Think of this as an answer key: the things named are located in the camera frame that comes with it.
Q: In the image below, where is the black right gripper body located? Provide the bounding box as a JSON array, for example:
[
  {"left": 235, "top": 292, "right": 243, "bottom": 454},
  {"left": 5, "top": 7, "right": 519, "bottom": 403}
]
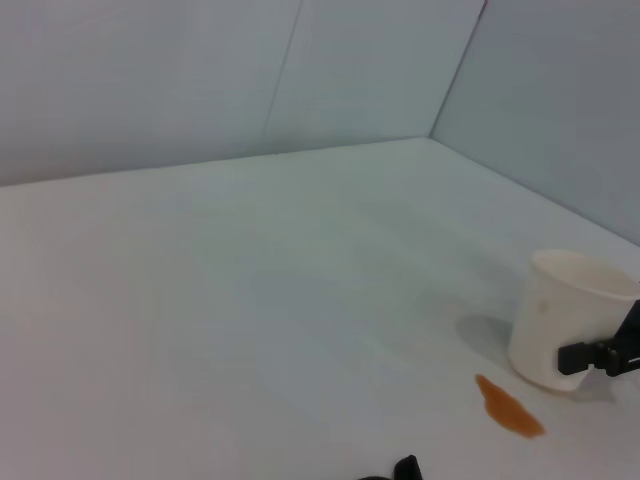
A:
[{"left": 614, "top": 297, "right": 640, "bottom": 352}]

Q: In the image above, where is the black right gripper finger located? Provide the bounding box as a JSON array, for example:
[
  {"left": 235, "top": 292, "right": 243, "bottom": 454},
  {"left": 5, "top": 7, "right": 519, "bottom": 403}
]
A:
[{"left": 557, "top": 338, "right": 640, "bottom": 378}]

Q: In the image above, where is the white paper cup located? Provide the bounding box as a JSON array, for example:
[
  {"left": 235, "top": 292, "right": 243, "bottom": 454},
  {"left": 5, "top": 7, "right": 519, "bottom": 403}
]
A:
[{"left": 506, "top": 248, "right": 640, "bottom": 393}]

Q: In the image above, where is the dark rag with loop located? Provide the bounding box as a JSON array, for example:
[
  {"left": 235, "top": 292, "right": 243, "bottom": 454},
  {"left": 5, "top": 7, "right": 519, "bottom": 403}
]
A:
[{"left": 357, "top": 453, "right": 424, "bottom": 480}]

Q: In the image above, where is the orange-brown liquid stain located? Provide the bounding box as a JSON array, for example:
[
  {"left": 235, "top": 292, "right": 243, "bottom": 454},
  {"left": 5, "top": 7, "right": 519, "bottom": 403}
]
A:
[{"left": 474, "top": 373, "right": 548, "bottom": 442}]

